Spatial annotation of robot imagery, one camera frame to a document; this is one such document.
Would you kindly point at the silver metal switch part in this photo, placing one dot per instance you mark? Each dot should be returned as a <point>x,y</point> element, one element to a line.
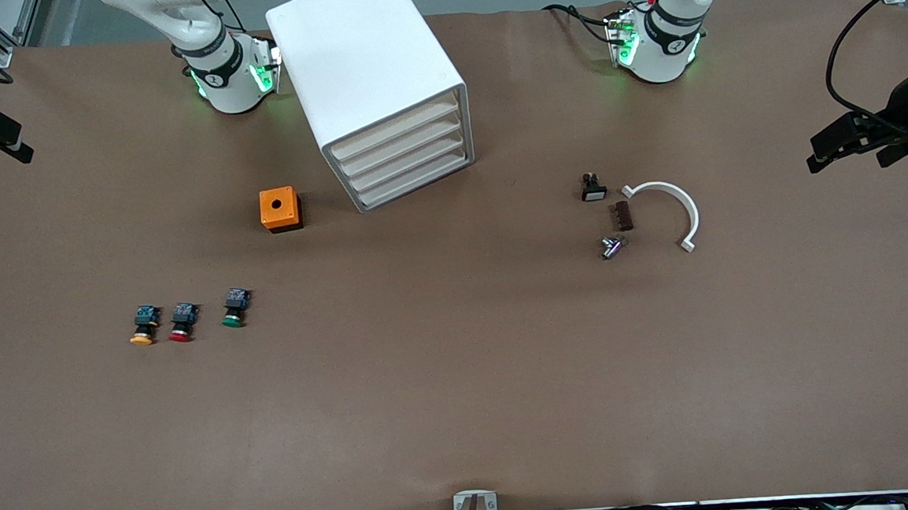
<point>613,247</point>

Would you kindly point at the white drawer cabinet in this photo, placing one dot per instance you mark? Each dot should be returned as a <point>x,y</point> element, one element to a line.
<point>355,48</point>

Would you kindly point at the red push button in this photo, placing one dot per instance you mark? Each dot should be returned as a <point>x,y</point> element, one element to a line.
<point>182,324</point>

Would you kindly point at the brown terminal block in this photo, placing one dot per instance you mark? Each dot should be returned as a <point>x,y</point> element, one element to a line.
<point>624,216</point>

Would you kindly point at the grey metal mount bracket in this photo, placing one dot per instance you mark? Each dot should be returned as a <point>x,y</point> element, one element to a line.
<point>489,501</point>

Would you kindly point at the yellow push button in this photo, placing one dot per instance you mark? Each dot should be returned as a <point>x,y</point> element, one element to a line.
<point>143,328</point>

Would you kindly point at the white plastic drawer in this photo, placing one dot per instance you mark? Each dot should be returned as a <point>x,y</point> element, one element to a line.
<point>395,131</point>
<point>407,162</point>
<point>414,177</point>
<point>400,146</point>

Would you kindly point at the brown table cover sheet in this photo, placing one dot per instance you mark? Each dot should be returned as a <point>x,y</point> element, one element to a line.
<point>462,381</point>

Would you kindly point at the green push button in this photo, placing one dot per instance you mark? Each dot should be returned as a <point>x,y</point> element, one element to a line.
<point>235,308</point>

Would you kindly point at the orange button enclosure box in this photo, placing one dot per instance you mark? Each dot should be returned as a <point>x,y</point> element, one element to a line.
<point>278,207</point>

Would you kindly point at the small black switch module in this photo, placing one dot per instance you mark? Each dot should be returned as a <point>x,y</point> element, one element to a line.
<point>593,191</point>

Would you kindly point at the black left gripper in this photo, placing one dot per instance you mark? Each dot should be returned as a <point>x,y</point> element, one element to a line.
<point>903,104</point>

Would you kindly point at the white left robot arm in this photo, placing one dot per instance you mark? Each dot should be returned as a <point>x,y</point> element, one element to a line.
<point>659,65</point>

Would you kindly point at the white curved plastic bracket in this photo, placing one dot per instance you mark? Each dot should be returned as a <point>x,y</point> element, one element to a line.
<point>692,213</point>

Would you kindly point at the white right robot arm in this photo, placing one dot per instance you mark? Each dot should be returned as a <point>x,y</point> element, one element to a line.
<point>231,95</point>

